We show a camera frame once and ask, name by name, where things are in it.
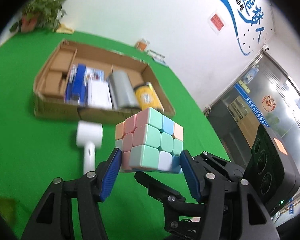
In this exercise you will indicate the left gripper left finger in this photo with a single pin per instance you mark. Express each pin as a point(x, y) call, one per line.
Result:
point(92, 190)

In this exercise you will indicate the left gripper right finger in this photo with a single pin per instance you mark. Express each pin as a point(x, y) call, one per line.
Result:
point(209, 179)

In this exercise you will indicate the white handheld fan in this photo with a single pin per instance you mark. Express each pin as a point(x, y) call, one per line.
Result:
point(89, 137)

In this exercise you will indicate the pastel rubik cube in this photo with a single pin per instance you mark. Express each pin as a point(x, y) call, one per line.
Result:
point(149, 141)

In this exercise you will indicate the white plastic box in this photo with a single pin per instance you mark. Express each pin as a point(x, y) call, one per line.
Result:
point(98, 95)

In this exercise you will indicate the silver metal cup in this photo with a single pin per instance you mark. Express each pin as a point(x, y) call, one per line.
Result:
point(121, 91)

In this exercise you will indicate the blue tape dispenser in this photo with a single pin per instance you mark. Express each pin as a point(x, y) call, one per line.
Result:
point(76, 87)

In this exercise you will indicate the yellow label jar black lid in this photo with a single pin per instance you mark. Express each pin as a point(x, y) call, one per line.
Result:
point(147, 97)

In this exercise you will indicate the colourful comic book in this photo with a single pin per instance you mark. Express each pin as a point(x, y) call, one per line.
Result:
point(89, 74)

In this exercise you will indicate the glass door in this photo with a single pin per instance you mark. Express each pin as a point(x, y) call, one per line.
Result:
point(263, 94)

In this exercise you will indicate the large flat cardboard box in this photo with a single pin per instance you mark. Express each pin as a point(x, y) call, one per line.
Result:
point(51, 81)

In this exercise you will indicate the small white green box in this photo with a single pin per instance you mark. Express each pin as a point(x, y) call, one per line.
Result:
point(157, 57)

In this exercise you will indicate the small orange box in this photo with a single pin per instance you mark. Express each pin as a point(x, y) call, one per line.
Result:
point(142, 44)

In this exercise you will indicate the yellow packet near plant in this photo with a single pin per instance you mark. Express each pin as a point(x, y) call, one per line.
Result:
point(63, 29)

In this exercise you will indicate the small potted green plant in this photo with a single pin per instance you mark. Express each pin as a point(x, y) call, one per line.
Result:
point(39, 14)

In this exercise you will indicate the red wall notice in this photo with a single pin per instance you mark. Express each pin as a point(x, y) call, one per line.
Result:
point(215, 22)

